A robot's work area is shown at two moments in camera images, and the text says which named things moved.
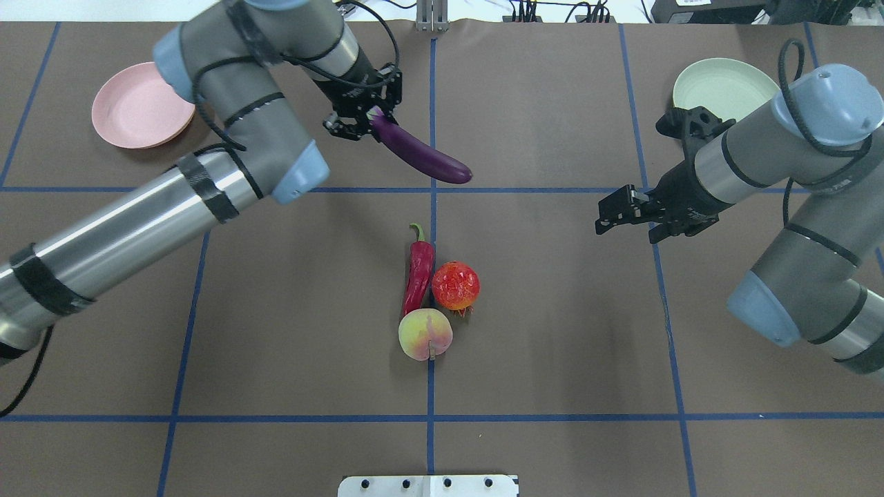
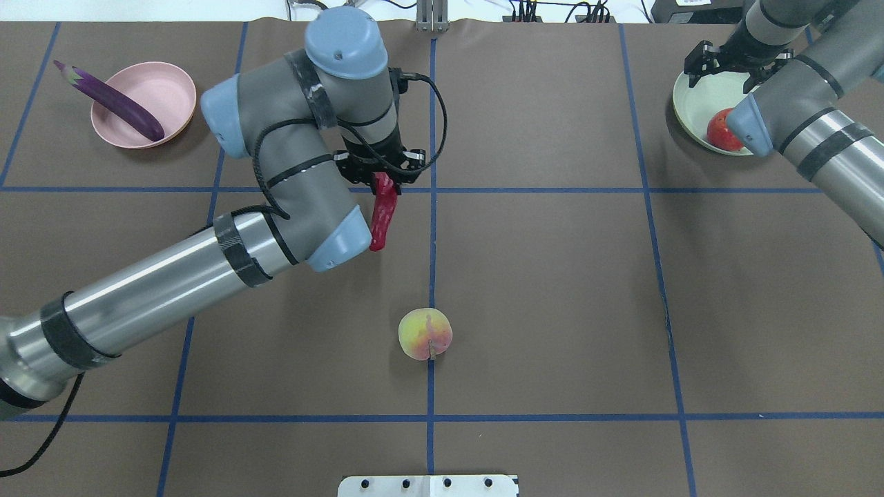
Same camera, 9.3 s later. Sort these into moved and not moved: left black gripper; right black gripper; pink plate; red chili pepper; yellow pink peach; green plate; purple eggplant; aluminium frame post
Moved: purple eggplant; right black gripper; red chili pepper; left black gripper
Not moved: aluminium frame post; pink plate; yellow pink peach; green plate
